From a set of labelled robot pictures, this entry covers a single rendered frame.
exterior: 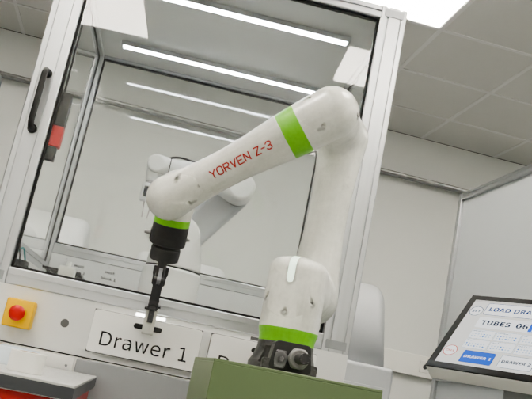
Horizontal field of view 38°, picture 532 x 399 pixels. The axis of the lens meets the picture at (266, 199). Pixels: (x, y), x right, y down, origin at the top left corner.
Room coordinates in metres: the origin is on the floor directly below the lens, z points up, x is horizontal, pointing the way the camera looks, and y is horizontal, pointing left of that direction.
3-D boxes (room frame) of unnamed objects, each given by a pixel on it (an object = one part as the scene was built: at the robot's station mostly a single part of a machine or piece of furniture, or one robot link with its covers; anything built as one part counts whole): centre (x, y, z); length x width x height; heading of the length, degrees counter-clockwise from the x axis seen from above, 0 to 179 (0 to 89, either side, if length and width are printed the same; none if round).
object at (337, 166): (1.82, -0.15, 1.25); 0.16 x 0.13 x 0.53; 163
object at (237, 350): (2.12, -0.08, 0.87); 0.29 x 0.02 x 0.11; 96
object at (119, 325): (2.09, 0.24, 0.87); 0.29 x 0.02 x 0.11; 96
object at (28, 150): (2.57, 0.25, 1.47); 1.02 x 0.95 x 1.04; 96
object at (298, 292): (1.69, -0.11, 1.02); 0.16 x 0.13 x 0.19; 163
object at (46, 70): (2.03, 0.66, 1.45); 0.05 x 0.03 x 0.19; 6
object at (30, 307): (2.04, 0.56, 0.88); 0.07 x 0.05 x 0.07; 96
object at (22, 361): (1.59, 0.40, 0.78); 0.07 x 0.07 x 0.04
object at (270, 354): (1.63, -0.11, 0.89); 0.26 x 0.15 x 0.06; 5
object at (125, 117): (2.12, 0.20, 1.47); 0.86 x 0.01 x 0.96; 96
